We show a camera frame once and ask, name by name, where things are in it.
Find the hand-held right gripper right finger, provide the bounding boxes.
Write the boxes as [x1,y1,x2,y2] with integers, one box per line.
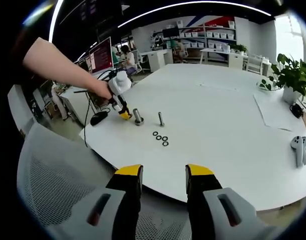
[185,163,276,240]

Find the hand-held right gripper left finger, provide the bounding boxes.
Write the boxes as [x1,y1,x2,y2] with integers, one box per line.
[67,164,144,240]

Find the large metal threaded stud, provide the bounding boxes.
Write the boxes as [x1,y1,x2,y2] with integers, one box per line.
[133,107,145,127]

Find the person's left hand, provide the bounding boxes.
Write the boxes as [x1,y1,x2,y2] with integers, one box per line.
[99,80,115,102]

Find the black computer mouse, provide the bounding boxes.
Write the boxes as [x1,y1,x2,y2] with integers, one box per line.
[90,111,109,127]

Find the white office chair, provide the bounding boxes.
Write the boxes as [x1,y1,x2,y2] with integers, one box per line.
[132,49,146,74]

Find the white framed computer monitor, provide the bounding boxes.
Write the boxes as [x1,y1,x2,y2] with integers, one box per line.
[89,36,114,75]

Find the white low desk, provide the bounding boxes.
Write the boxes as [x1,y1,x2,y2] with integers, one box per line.
[59,86,94,127]

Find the black television screen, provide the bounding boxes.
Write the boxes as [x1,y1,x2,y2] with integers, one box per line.
[162,26,180,39]

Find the grey mesh office chair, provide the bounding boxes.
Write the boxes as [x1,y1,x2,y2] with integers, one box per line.
[17,123,193,240]

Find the curved ceiling light strip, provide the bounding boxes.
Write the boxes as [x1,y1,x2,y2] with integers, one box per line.
[48,0,65,44]
[117,0,273,29]

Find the metal storage shelf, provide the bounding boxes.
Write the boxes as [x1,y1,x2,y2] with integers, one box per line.
[152,21,237,62]

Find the grey partition panel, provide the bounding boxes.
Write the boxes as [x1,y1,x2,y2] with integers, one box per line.
[7,84,36,137]

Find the rows of white storage bins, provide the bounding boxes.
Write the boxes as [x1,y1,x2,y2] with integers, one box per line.
[182,30,236,50]

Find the grey white handheld controller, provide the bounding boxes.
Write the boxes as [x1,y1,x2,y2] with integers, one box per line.
[290,135,303,169]
[300,136,306,166]

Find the white paper sheet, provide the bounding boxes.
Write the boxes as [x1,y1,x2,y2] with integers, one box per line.
[252,93,293,132]

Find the white desk with drawer cabinet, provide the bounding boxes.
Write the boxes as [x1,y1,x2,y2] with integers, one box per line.
[200,47,246,69]

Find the small bushy green plant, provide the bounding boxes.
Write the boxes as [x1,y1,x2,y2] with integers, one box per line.
[230,44,249,55]

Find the black round device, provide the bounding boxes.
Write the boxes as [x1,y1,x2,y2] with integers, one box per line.
[289,102,304,119]

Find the small plant in glass bowl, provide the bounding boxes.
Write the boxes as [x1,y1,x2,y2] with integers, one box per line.
[257,78,281,92]

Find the white slatted chair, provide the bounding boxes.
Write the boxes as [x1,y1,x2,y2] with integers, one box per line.
[246,56,265,75]

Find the potted green plant white pot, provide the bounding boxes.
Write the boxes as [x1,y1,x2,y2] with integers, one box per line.
[269,52,306,106]

